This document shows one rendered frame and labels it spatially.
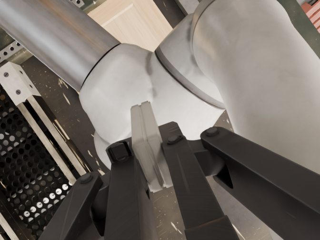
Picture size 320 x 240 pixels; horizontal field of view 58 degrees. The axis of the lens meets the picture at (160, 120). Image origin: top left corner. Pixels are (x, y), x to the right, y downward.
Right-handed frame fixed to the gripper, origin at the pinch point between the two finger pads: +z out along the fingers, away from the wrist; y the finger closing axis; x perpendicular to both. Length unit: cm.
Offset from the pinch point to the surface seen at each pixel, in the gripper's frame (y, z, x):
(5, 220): -55, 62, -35
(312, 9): 191, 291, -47
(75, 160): -28, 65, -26
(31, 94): -34, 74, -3
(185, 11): 20, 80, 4
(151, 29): 8, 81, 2
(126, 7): 3, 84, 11
